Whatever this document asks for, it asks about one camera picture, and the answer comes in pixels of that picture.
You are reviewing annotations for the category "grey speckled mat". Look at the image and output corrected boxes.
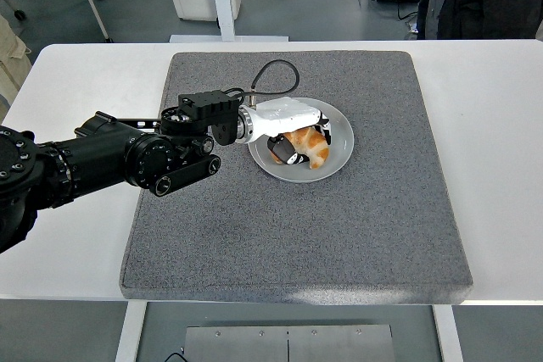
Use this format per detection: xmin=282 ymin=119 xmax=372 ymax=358
xmin=119 ymin=50 xmax=474 ymax=305

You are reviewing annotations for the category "grey metal plate with screws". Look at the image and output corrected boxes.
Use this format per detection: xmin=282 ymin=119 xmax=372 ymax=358
xmin=182 ymin=324 xmax=396 ymax=362

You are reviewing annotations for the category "golden croissant bread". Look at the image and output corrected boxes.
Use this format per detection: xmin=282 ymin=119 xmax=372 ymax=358
xmin=271 ymin=125 xmax=331 ymax=170

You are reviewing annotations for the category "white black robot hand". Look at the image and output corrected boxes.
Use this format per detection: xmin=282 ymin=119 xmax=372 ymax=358
xmin=244 ymin=97 xmax=333 ymax=166

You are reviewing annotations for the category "white table leg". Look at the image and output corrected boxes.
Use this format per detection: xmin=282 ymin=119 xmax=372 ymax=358
xmin=115 ymin=301 xmax=148 ymax=362
xmin=432 ymin=304 xmax=466 ymax=362

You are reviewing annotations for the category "round grey plate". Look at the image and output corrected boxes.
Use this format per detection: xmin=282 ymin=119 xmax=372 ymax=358
xmin=247 ymin=95 xmax=356 ymax=184

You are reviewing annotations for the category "beige fabric bundle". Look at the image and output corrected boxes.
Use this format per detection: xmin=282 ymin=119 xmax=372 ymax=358
xmin=0 ymin=14 xmax=33 ymax=113

